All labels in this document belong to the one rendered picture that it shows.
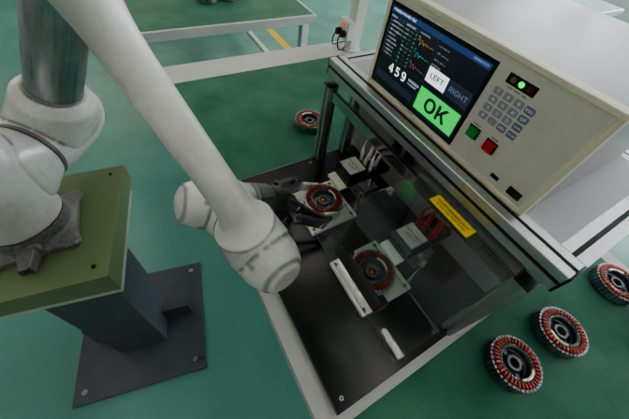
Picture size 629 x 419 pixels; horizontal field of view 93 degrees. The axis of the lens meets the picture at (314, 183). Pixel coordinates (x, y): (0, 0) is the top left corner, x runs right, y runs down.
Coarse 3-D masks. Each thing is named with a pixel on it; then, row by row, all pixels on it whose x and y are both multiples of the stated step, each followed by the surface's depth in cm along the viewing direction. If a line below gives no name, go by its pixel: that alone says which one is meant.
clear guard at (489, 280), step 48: (384, 192) 56; (432, 192) 58; (336, 240) 53; (384, 240) 49; (432, 240) 50; (480, 240) 52; (384, 288) 46; (432, 288) 45; (480, 288) 46; (384, 336) 45; (432, 336) 41
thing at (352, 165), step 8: (344, 160) 82; (352, 160) 82; (336, 168) 82; (344, 168) 79; (352, 168) 80; (360, 168) 80; (376, 168) 84; (384, 168) 84; (328, 176) 84; (336, 176) 83; (344, 176) 80; (352, 176) 78; (360, 176) 80; (368, 176) 82; (336, 184) 81; (344, 184) 81; (352, 184) 81; (368, 184) 89
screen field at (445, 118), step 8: (424, 88) 58; (424, 96) 59; (432, 96) 57; (416, 104) 61; (424, 104) 59; (432, 104) 58; (440, 104) 56; (424, 112) 60; (432, 112) 58; (440, 112) 57; (448, 112) 55; (456, 112) 54; (432, 120) 59; (440, 120) 57; (448, 120) 56; (456, 120) 54; (440, 128) 58; (448, 128) 56; (448, 136) 57
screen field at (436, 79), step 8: (432, 72) 55; (440, 72) 54; (432, 80) 56; (440, 80) 55; (448, 80) 53; (440, 88) 55; (448, 88) 54; (456, 88) 52; (448, 96) 54; (456, 96) 53; (464, 96) 51; (464, 104) 52
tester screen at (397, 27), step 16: (400, 16) 58; (400, 32) 59; (416, 32) 56; (432, 32) 53; (384, 48) 64; (400, 48) 60; (416, 48) 57; (432, 48) 54; (448, 48) 51; (464, 48) 49; (384, 64) 66; (400, 64) 62; (416, 64) 58; (432, 64) 55; (448, 64) 52; (464, 64) 50; (480, 64) 47; (384, 80) 67; (416, 80) 59; (464, 80) 50; (480, 80) 48; (400, 96) 65; (416, 96) 61
